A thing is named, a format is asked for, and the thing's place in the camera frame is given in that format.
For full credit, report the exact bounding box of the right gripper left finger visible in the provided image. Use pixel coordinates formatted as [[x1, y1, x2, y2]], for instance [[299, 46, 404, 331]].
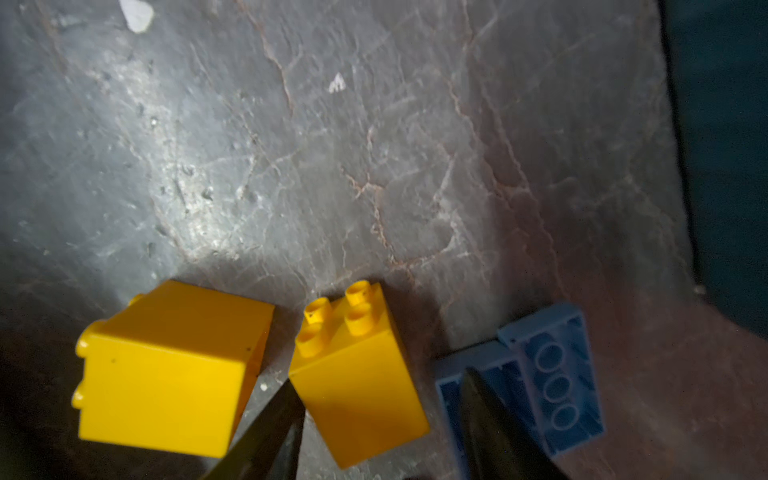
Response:
[[203, 380, 306, 480]]

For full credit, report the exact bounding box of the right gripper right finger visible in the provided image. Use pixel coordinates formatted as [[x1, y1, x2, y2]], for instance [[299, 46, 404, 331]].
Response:
[[459, 368, 568, 480]]

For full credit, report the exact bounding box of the blue brick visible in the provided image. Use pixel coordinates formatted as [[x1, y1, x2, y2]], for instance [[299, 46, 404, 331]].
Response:
[[497, 303, 606, 457], [434, 340, 566, 479]]

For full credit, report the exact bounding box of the yellow brick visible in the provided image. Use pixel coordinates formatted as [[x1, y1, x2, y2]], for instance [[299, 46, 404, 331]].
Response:
[[288, 280, 430, 469], [71, 280, 275, 458]]

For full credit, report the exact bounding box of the back teal bin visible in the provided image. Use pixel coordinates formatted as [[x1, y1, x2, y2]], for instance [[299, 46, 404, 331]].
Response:
[[660, 1, 767, 337]]

